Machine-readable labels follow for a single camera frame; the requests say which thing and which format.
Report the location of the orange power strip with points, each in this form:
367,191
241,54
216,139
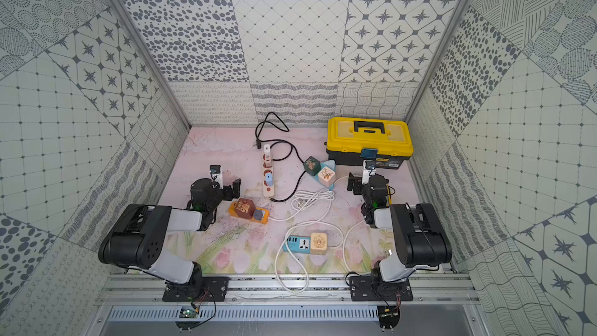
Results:
260,216

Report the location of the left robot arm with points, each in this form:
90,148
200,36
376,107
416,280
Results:
136,241

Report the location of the pink deer cube adapter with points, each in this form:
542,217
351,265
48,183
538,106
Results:
326,176

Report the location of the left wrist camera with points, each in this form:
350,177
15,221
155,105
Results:
216,175

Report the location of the blue white power strip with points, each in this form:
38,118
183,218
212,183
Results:
297,245

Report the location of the yellow black toolbox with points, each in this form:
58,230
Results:
351,141

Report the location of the blue plug on strip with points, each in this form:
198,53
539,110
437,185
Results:
269,179

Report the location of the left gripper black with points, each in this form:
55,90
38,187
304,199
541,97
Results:
228,190

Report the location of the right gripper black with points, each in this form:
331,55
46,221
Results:
351,185

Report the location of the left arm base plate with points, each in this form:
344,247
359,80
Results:
214,288

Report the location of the white long power strip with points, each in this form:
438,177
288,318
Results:
267,167

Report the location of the light blue triangular socket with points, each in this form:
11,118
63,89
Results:
331,164

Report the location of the beige wooden cube adapter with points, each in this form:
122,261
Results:
318,243

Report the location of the aluminium rail frame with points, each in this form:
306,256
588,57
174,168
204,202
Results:
428,288

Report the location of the dark green cube adapter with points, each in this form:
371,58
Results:
312,166

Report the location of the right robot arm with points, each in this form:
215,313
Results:
420,241

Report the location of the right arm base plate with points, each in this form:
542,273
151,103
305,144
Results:
364,289

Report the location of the dark red cube adapter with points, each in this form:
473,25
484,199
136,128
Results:
245,208

